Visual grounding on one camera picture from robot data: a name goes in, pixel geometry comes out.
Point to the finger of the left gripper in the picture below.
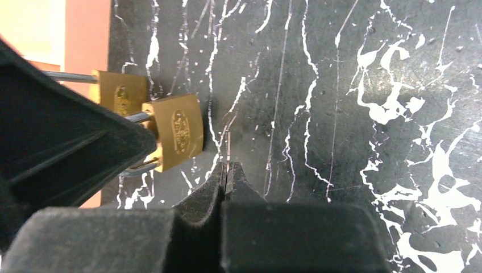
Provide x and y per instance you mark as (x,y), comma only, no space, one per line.
(57,147)

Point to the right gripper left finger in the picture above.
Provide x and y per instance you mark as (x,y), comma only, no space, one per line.
(184,238)

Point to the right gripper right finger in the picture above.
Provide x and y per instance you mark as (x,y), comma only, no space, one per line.
(262,236)

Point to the large brass padlock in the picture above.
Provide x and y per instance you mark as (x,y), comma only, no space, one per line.
(123,94)

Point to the medium brass padlock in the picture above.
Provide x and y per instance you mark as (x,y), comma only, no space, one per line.
(177,125)

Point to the orange plastic desk organizer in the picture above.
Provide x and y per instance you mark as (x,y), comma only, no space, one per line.
(69,35)

